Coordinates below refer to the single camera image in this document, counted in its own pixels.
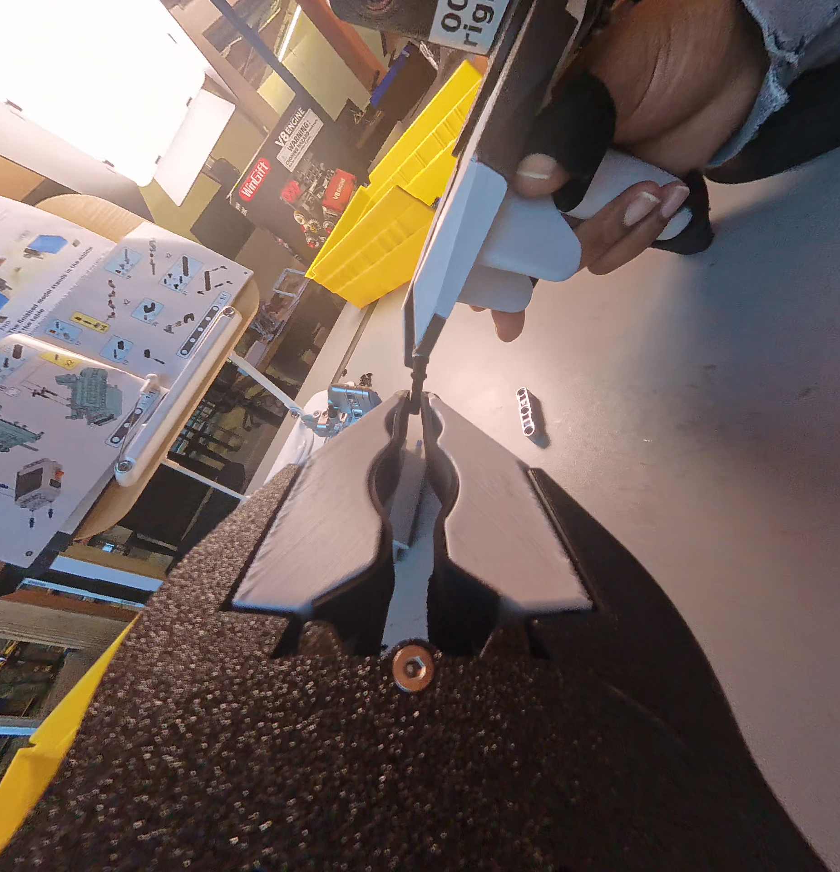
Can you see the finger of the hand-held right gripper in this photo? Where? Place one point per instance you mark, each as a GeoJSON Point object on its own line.
{"type": "Point", "coordinates": [445, 252]}

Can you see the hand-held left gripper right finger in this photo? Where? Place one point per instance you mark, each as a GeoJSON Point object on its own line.
{"type": "Point", "coordinates": [518, 538]}

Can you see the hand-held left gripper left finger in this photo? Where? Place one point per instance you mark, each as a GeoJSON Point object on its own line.
{"type": "Point", "coordinates": [311, 538]}

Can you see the black long connector pin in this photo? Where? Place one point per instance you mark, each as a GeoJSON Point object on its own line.
{"type": "Point", "coordinates": [417, 365]}

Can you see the white three-hole beam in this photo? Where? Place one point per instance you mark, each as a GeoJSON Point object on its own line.
{"type": "Point", "coordinates": [526, 412]}

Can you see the person's right hand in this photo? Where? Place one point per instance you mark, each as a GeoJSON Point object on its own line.
{"type": "Point", "coordinates": [679, 96]}

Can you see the toy engine model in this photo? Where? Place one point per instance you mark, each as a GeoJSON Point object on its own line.
{"type": "Point", "coordinates": [352, 403]}

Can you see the dark printed cardboard box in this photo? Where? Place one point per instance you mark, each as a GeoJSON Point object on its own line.
{"type": "Point", "coordinates": [291, 177]}

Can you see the instruction booklet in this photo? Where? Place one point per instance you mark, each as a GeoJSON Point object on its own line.
{"type": "Point", "coordinates": [66, 354]}

